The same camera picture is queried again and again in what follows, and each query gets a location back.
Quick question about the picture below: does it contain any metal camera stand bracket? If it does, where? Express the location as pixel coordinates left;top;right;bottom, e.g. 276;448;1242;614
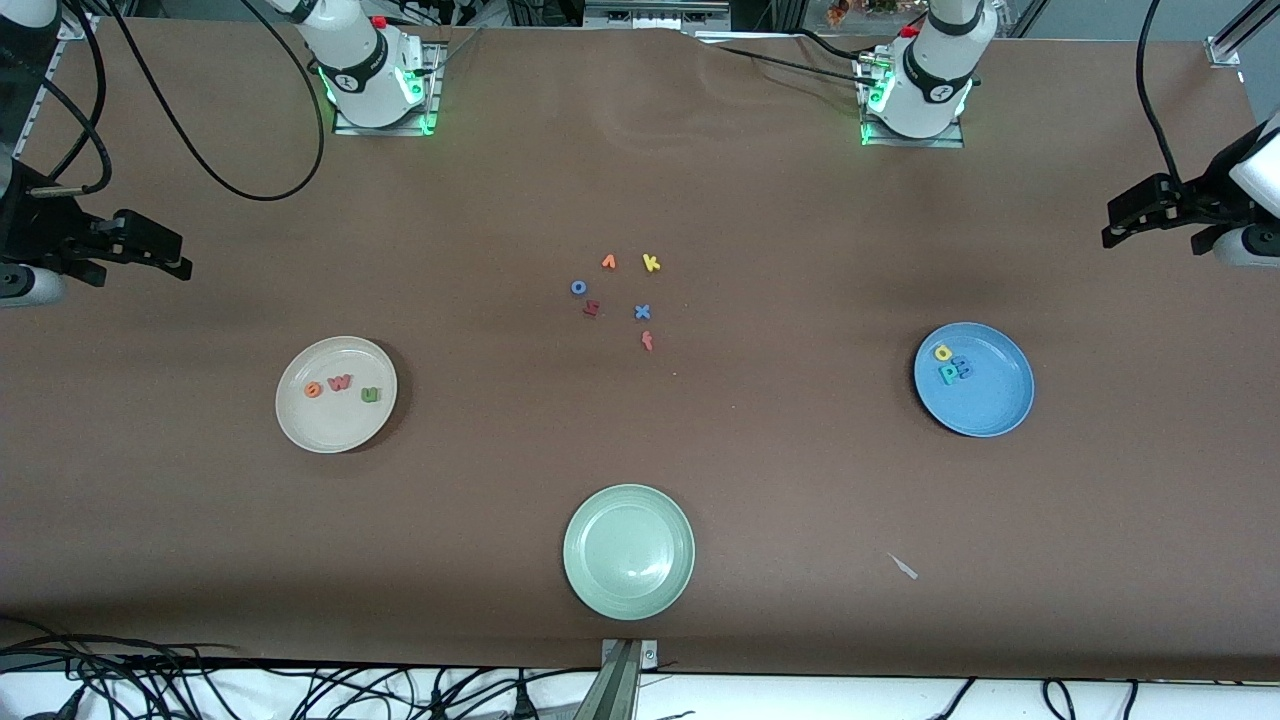
598;638;659;720

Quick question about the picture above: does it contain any blue plate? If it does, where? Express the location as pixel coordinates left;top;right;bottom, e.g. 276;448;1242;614
913;322;1036;439

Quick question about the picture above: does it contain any green plate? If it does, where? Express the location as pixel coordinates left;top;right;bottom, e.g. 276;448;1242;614
562;484;697;621

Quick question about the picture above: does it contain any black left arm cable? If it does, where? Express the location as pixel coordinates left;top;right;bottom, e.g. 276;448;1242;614
1136;0;1187;187

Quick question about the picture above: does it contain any aluminium frame profile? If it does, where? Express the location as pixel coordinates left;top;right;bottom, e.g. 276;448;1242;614
1205;0;1280;67

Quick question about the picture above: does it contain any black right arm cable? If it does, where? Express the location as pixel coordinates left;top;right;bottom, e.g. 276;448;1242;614
28;0;329;202

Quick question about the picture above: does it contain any beige brown plate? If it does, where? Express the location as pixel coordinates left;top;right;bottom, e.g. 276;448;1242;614
275;336;399;455

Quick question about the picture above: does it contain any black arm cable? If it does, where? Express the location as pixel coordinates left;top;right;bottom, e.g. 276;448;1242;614
28;0;329;202
1136;0;1187;187

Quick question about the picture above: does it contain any black cable on tabletop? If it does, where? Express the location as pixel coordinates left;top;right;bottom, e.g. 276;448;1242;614
695;35;881;86

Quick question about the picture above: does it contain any grey metal box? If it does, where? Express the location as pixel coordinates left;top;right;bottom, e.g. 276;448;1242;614
583;0;731;31

